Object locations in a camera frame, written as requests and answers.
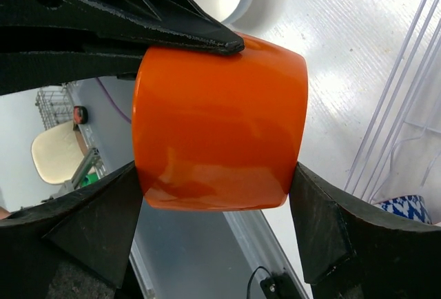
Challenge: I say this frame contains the cream background chair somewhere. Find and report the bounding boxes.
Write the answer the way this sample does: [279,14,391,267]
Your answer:
[31,121,88,185]

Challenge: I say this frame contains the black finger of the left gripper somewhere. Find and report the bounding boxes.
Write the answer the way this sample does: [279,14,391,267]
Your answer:
[1,0,245,95]

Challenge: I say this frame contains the white wire dish rack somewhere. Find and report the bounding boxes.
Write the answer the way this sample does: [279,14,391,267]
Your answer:
[345,0,440,208]

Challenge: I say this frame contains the aluminium frame rail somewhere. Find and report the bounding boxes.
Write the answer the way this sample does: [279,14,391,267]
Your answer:
[130,204,312,298]

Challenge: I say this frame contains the orange plastic square bowl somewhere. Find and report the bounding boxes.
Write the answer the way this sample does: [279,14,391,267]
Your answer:
[132,35,308,212]

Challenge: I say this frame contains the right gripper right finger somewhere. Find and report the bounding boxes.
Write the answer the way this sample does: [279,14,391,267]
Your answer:
[289,163,440,298]

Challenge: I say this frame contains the background wire basket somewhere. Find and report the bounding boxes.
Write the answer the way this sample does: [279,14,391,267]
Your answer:
[35,85,74,130]

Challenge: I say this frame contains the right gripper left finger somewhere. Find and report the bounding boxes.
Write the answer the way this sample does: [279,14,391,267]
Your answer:
[1,163,143,298]

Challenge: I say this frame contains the red blue patterned bowl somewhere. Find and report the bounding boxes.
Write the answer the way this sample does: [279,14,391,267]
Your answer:
[374,195,432,225]

